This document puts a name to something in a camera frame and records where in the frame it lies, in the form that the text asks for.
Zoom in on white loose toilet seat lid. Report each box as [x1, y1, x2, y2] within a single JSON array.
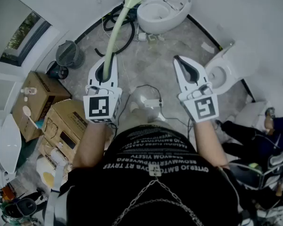
[[0, 113, 23, 174]]

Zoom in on white paper sheet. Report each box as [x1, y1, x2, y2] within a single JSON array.
[[200, 41, 214, 54]]

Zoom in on grey mesh waste basket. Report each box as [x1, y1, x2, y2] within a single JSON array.
[[55, 40, 86, 70]]

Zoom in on pale green toilet brush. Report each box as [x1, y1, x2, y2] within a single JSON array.
[[102, 0, 154, 80]]

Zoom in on white rectangular fixture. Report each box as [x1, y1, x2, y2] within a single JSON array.
[[234, 101, 267, 129]]

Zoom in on brown cardboard box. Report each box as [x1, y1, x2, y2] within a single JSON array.
[[11, 71, 73, 143]]

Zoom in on white oval toilet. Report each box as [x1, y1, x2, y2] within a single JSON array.
[[136, 0, 192, 35]]

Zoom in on person's right shoe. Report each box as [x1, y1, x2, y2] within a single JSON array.
[[154, 112, 167, 122]]

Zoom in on grey shoulder strap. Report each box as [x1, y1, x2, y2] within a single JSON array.
[[43, 165, 70, 226]]

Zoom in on window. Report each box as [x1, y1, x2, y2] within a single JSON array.
[[0, 10, 53, 67]]

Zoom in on dark round device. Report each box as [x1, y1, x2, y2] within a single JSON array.
[[46, 60, 69, 80]]

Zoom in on white power strip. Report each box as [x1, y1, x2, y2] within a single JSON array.
[[143, 98, 164, 108]]

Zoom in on black hose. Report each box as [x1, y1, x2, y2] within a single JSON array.
[[94, 5, 136, 57]]

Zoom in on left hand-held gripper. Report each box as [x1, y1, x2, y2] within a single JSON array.
[[83, 53, 123, 125]]

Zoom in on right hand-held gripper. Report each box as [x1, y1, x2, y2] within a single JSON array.
[[173, 55, 220, 123]]

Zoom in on person's left forearm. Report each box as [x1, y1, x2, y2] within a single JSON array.
[[72, 121, 114, 170]]

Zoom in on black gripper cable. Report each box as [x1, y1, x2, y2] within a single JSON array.
[[108, 123, 119, 137]]

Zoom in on person's right forearm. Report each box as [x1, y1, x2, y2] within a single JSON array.
[[192, 119, 230, 170]]

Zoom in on pale round-headed utensil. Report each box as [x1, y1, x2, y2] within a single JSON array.
[[22, 105, 40, 129]]

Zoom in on clear plastic bottle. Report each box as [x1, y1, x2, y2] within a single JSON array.
[[20, 87, 38, 95]]

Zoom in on person's black printed t-shirt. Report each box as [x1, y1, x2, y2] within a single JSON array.
[[65, 123, 242, 226]]

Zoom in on white toilet with square tank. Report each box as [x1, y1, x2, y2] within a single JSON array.
[[204, 40, 260, 96]]

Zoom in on person's khaki trousers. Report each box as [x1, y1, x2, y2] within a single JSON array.
[[121, 107, 174, 133]]

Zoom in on silver chain necklace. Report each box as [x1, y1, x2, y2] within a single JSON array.
[[111, 163, 205, 226]]

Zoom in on torn-open cardboard box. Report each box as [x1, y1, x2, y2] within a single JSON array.
[[40, 98, 89, 165]]

